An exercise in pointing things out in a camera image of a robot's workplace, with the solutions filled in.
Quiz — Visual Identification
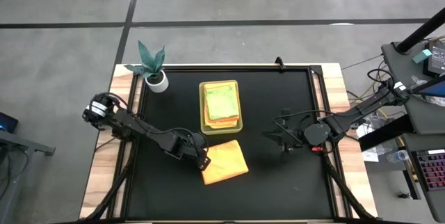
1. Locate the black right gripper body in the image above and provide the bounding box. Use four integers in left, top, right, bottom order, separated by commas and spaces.
273, 115, 307, 147

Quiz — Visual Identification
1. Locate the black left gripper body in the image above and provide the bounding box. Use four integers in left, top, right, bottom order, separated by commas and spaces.
173, 130, 210, 164

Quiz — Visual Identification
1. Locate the orange microfiber towel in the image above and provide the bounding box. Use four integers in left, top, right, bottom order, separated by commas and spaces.
200, 139, 250, 186
202, 81, 241, 127

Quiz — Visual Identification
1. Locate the yellow microfiber towel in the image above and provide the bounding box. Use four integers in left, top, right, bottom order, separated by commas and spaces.
207, 119, 238, 129

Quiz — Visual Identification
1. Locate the green microfiber towel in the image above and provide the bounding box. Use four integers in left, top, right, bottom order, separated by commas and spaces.
204, 83, 241, 121

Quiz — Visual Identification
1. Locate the translucent yellow plastic bin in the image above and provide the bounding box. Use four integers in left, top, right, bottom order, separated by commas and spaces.
198, 79, 243, 136

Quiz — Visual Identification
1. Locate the black table clamp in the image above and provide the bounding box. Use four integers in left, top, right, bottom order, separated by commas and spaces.
274, 56, 287, 74

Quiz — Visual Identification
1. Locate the white paper sheet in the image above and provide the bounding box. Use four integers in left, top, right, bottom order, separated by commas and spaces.
355, 122, 385, 163

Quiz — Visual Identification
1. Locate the green plant in white pot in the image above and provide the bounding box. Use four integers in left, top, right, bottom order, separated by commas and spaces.
124, 40, 170, 94

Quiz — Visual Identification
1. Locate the black cart crossbar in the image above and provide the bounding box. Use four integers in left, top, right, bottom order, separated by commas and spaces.
357, 113, 415, 152

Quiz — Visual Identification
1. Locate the clear water bottle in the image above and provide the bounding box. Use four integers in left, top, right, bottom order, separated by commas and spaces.
387, 149, 410, 163

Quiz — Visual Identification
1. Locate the grey equipment cart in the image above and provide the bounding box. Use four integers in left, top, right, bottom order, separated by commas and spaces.
380, 41, 445, 135

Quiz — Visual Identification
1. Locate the small teal box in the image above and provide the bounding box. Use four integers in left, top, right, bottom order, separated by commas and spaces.
412, 48, 433, 65

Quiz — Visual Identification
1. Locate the backlit black keyboard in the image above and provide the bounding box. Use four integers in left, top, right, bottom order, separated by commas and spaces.
414, 148, 445, 193

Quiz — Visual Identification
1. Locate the tablet with blue screen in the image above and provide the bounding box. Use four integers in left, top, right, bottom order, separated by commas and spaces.
411, 74, 445, 99

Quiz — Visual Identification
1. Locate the black cart pole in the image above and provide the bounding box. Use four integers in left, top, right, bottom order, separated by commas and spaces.
396, 6, 445, 55

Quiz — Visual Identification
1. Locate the black electronic device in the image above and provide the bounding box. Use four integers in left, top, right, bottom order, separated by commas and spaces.
422, 40, 445, 79

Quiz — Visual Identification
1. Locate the grey side desk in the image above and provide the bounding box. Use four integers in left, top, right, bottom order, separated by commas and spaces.
0, 129, 56, 224

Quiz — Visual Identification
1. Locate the laptop with blue screen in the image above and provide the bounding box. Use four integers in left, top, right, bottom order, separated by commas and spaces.
0, 111, 19, 134

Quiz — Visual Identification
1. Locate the black right camera cable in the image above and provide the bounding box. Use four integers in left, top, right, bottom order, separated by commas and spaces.
272, 109, 337, 145

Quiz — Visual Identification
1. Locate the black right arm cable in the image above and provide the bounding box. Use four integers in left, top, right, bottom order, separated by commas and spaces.
366, 67, 396, 89

